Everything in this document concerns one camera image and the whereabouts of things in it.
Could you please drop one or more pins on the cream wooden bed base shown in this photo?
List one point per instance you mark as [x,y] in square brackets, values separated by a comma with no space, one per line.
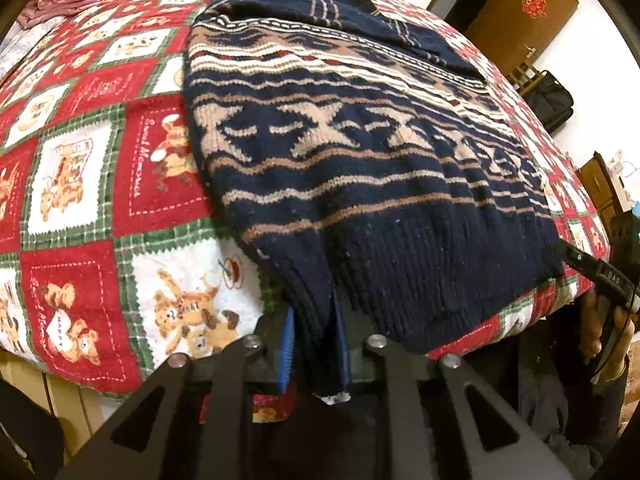
[60,400]

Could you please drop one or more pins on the brown wooden cabinet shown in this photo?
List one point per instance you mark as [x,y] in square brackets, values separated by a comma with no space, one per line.
[597,185]

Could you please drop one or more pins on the grey floral pillow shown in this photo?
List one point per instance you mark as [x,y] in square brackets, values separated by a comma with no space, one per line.
[17,45]

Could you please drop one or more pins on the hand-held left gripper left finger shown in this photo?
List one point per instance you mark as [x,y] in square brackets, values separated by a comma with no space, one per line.
[287,350]

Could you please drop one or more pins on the person's right hand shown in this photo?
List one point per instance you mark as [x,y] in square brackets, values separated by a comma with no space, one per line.
[595,325]

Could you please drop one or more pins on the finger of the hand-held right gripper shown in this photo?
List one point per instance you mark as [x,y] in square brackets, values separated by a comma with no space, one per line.
[600,275]

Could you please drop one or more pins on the dark clothing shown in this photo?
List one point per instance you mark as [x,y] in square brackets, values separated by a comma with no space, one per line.
[545,410]

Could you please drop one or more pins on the black bag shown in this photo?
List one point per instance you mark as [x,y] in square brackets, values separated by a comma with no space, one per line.
[552,102]

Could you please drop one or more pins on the navy patterned knit sweater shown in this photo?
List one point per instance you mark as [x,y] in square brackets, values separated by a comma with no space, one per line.
[375,185]

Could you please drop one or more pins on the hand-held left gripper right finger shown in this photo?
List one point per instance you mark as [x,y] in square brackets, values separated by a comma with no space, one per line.
[343,357]

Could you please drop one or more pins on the brown wooden door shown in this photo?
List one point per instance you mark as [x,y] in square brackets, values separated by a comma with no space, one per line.
[505,35]

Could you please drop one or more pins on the red paper door decoration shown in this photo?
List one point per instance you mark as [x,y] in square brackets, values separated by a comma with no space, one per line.
[534,6]

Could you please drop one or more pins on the red patchwork printed blanket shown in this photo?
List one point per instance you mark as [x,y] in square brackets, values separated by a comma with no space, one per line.
[75,185]

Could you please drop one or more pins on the wooden chair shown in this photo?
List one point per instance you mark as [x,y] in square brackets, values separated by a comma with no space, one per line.
[522,77]

